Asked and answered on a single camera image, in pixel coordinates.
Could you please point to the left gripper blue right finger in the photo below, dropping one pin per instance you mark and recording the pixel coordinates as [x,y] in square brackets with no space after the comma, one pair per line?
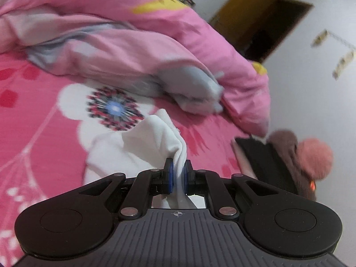
[214,189]

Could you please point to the black folded garment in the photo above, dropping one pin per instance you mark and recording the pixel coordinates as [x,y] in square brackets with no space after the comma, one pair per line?
[267,164]

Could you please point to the white t-shirt with orange bear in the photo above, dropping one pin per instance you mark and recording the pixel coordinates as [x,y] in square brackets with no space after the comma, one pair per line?
[146,146]

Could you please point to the yellowed tape strip lower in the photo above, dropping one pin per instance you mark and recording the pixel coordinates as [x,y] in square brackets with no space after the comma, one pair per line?
[343,63]

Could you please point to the pink floral bed sheet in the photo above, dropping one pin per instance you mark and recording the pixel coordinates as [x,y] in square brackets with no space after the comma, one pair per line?
[47,129]

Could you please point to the brown wooden door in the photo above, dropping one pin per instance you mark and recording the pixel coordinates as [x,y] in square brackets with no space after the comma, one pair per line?
[255,28]

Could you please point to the pink fluffy pompom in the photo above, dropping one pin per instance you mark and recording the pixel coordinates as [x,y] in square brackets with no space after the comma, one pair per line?
[315,158]

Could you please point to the yellowed tape strip upper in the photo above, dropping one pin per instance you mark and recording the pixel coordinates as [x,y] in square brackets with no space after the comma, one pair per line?
[320,38]

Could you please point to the yellowed tape strip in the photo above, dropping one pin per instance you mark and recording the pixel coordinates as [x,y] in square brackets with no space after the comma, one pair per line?
[320,38]
[343,63]

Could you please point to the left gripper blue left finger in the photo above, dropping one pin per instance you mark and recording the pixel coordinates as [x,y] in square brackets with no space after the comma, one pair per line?
[144,187]

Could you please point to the brown plush toy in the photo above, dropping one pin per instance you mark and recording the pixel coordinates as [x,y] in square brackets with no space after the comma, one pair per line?
[285,144]

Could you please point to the pink quilt with grey lining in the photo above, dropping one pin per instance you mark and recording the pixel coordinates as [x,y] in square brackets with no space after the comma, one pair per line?
[148,47]

